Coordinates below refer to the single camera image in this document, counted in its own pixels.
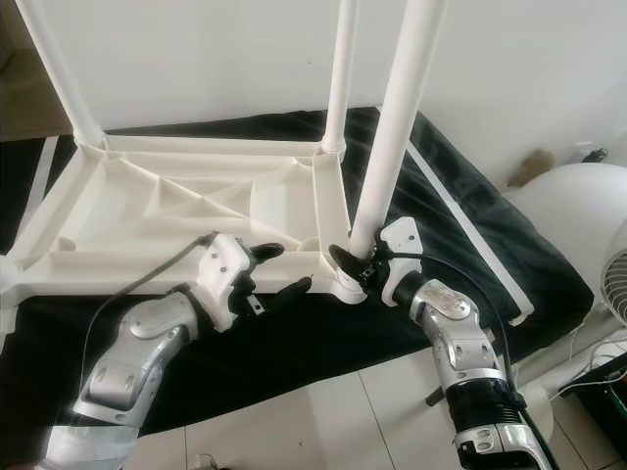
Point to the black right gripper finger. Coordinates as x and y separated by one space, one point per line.
347 264

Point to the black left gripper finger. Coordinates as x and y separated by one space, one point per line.
288 291
268 252

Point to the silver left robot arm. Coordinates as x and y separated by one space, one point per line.
147 352

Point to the white tape strip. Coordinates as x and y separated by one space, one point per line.
44 171
480 245

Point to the black metal table leg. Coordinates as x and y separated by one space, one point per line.
433 397

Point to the small brown lumpy object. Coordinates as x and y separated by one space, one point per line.
531 167

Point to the white standing fan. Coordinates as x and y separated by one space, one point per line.
568 211

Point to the black floor rack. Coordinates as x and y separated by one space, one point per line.
602 401

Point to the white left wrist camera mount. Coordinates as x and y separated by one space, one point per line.
230 274

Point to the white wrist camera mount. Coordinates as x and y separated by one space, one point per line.
230 274
402 235

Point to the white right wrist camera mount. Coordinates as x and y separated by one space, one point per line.
402 235

